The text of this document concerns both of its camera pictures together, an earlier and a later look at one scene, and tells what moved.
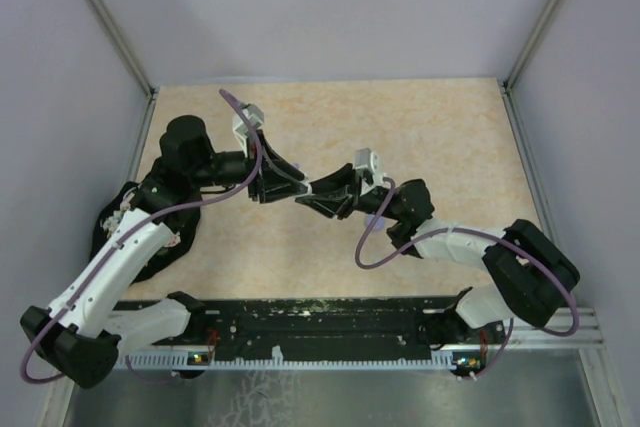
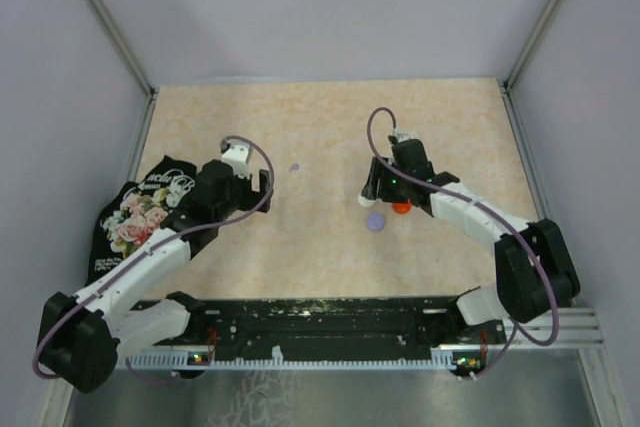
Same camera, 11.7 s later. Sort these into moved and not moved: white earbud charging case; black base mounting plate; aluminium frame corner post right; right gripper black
Moved: white earbud charging case; right gripper black
Not moved: aluminium frame corner post right; black base mounting plate
